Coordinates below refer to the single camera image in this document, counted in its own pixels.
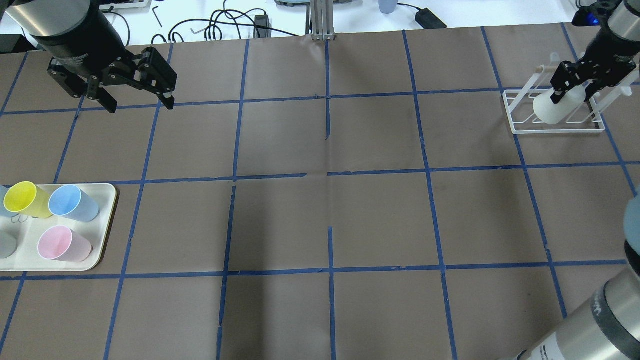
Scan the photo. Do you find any pink plastic cup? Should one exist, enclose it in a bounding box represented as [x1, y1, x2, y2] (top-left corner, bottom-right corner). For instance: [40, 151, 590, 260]
[37, 225, 93, 263]

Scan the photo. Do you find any aluminium frame post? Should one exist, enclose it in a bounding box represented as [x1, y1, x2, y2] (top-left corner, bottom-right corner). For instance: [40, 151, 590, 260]
[309, 0, 336, 41]

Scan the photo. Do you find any blue cup on desk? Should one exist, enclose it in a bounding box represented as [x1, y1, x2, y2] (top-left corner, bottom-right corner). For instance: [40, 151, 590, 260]
[378, 0, 399, 15]

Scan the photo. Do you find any grey plastic cup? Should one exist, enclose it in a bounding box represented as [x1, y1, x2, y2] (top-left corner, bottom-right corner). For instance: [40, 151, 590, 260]
[0, 230, 18, 260]

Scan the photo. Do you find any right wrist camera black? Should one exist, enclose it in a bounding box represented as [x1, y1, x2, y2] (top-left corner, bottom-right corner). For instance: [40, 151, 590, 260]
[571, 0, 617, 27]

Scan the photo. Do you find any black power adapter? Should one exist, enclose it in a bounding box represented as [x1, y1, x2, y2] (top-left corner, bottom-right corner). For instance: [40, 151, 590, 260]
[414, 7, 448, 30]

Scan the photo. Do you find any white wire cup rack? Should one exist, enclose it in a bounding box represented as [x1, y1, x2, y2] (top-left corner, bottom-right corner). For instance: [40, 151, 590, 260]
[502, 52, 639, 135]

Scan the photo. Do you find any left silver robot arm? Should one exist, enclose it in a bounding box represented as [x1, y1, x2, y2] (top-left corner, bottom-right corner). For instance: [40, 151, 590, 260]
[6, 0, 178, 114]

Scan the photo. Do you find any white plastic cup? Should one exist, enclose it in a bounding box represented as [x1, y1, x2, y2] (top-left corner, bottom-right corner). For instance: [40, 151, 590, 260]
[532, 86, 586, 125]

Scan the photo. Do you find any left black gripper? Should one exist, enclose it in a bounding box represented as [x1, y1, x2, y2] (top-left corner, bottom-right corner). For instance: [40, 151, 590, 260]
[35, 7, 178, 114]

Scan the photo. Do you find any blue cup on tray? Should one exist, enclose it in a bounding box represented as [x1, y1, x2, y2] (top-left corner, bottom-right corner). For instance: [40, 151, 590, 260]
[48, 184, 99, 223]

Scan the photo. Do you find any cream plastic tray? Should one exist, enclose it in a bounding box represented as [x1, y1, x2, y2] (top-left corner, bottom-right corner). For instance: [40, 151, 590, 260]
[0, 183, 118, 272]

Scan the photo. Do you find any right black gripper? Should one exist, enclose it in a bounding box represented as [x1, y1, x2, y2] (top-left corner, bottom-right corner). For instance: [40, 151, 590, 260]
[550, 30, 640, 105]

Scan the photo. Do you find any yellow plastic cup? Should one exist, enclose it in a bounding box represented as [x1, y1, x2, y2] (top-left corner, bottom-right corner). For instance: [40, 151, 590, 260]
[3, 181, 53, 219]

